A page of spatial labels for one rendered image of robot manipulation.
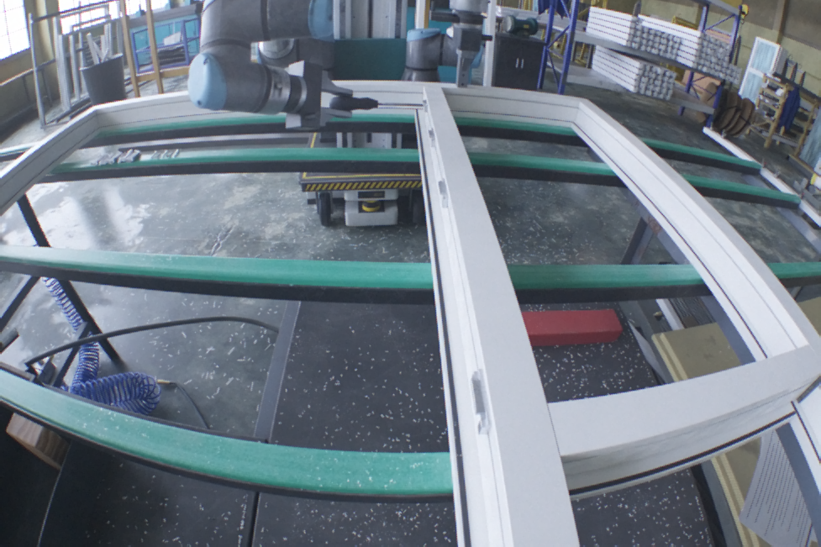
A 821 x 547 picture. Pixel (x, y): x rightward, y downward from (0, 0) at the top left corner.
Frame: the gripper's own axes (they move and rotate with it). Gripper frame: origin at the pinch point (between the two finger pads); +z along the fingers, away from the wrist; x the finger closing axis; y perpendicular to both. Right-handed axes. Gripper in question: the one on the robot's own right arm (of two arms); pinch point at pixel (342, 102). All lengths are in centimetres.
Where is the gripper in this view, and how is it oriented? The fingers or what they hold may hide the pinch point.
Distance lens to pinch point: 84.3
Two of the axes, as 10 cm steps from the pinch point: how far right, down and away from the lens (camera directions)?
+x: 0.3, -9.8, -1.7
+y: 8.3, 1.2, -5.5
